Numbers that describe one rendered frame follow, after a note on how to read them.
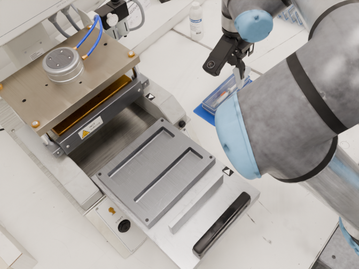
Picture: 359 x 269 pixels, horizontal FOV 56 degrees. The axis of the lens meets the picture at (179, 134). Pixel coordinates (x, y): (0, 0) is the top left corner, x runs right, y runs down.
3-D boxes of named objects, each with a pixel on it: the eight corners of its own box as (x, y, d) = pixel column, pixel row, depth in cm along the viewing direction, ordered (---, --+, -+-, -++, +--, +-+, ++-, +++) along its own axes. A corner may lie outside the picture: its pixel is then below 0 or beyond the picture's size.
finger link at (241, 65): (248, 78, 98) (242, 52, 93) (245, 81, 97) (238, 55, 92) (236, 74, 101) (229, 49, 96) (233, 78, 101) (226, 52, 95)
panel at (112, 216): (131, 253, 85) (92, 209, 75) (209, 174, 96) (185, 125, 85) (134, 258, 84) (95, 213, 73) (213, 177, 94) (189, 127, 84)
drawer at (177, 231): (95, 185, 77) (84, 169, 71) (163, 125, 85) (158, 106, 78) (188, 279, 64) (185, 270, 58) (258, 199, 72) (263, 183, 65)
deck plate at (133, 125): (-13, 110, 94) (-15, 108, 93) (85, 44, 106) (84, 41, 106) (83, 216, 74) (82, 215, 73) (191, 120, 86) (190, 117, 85)
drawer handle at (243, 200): (192, 253, 63) (190, 246, 60) (242, 197, 68) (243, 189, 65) (200, 260, 62) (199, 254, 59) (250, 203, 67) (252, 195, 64)
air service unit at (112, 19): (95, 50, 97) (78, 6, 84) (132, 25, 102) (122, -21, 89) (106, 58, 94) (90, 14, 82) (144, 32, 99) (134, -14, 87)
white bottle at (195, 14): (193, 31, 132) (190, -2, 120) (205, 33, 130) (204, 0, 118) (188, 39, 129) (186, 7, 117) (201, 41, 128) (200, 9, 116)
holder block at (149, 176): (98, 179, 73) (94, 174, 71) (163, 123, 80) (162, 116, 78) (149, 229, 66) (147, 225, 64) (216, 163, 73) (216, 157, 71)
